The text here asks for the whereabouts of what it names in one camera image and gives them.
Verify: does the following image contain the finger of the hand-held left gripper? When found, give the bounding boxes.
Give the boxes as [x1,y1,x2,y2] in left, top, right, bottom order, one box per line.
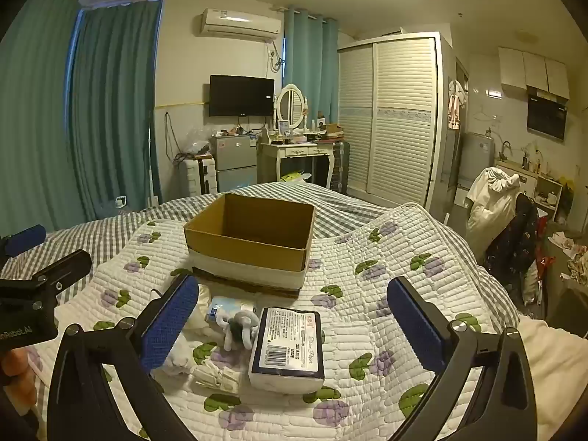
[0,224,47,259]
[32,249,93,295]

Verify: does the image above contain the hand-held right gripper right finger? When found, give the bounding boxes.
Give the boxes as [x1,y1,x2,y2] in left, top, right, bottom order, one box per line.
[387,277,538,441]

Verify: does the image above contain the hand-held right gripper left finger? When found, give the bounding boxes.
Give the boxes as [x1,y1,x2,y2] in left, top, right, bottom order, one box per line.
[47,274,199,441]

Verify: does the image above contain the white cloth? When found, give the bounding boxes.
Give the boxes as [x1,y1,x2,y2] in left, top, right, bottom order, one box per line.
[162,284,213,378]

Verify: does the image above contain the small white tissue pack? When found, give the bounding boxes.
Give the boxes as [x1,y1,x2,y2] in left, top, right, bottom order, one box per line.
[205,295,258,327]

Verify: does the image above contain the cardboard box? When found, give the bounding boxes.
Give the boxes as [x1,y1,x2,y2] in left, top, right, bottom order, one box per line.
[184,192,317,301]

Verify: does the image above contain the dark blue tissue packet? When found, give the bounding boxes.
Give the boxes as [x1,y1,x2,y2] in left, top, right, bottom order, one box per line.
[248,306,326,395]

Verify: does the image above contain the person's left hand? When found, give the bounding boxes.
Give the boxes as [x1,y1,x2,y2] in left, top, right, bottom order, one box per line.
[0,347,38,406]

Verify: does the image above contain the white floral quilt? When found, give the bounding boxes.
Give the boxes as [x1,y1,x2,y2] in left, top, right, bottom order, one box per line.
[34,202,521,441]

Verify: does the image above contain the dark floral garment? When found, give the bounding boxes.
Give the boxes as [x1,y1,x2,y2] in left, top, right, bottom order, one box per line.
[484,192,541,286]

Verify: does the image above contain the white jacket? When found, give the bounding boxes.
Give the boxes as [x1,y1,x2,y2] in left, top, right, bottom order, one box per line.
[465,167,523,247]

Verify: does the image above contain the white duvet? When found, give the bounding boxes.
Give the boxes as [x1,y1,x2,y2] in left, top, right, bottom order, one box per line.
[518,316,588,441]

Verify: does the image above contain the white suitcase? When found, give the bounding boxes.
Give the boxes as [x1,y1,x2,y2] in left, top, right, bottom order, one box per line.
[178,156,217,196]

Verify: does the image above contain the teal window curtain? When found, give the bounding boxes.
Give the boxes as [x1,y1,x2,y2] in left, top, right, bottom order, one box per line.
[0,0,165,236]

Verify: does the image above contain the grey mini fridge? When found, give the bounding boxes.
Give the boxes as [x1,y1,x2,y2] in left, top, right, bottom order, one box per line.
[210,135,258,194]

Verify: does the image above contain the grey suitcase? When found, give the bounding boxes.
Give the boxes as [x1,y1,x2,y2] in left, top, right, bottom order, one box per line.
[331,140,351,194]

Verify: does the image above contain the small white open shelf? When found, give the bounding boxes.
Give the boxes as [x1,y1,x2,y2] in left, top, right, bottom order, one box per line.
[532,176,564,222]

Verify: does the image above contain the white louvred wardrobe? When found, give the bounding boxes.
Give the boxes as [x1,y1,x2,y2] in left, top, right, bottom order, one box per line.
[337,32,454,211]

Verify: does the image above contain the white dressing table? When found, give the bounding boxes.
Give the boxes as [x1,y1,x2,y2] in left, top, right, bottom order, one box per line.
[257,140,334,190]

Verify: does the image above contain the pink hanging clothes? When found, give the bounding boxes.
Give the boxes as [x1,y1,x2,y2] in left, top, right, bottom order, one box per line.
[447,80,466,130]

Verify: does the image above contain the black range hood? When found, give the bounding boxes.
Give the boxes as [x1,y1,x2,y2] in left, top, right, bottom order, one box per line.
[526,85,570,142]

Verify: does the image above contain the white oval vanity mirror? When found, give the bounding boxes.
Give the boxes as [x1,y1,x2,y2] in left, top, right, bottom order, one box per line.
[275,83,308,132]

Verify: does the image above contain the light blue curtain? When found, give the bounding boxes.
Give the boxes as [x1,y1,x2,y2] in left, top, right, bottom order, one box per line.
[283,6,340,126]

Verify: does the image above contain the white air conditioner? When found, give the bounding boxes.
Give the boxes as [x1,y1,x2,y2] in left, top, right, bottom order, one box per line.
[199,8,284,42]

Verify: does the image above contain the black wall television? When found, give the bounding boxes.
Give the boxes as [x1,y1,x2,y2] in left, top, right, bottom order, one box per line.
[209,74,276,118]

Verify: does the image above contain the white wall cabinets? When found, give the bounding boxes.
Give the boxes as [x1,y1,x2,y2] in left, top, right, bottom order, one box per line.
[498,46,571,101]

